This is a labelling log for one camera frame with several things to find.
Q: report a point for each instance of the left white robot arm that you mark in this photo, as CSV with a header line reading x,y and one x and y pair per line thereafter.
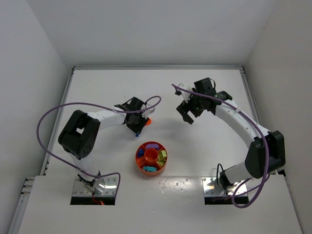
x,y
80,132

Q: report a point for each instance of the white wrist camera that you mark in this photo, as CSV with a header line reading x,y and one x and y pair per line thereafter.
x,y
184,90
146,113

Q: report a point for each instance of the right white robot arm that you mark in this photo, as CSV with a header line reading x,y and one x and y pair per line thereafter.
x,y
266,149

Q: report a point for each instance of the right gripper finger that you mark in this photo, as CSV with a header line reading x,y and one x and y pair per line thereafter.
x,y
185,108
187,119

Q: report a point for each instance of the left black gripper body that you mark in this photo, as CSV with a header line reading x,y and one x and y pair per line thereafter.
x,y
137,125

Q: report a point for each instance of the teal 2x4 lego brick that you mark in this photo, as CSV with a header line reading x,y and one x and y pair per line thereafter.
x,y
146,168

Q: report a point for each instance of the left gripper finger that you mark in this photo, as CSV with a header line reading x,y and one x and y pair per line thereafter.
x,y
141,124
132,127

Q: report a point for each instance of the yellow-green lego brick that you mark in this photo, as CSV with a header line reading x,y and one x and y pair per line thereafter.
x,y
162,154
161,162

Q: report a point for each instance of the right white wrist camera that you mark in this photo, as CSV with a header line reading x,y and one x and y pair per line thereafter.
x,y
184,90

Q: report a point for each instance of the blue rounded lego brick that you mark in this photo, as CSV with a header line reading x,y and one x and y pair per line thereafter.
x,y
140,153

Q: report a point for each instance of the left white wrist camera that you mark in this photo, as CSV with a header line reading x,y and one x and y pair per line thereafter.
x,y
146,113

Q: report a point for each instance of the purple rounded lego brick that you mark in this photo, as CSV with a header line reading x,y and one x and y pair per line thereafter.
x,y
152,146

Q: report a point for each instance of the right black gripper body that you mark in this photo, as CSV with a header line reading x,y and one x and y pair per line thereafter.
x,y
188,108

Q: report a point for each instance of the orange round divided container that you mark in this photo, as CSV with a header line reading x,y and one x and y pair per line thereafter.
x,y
150,159

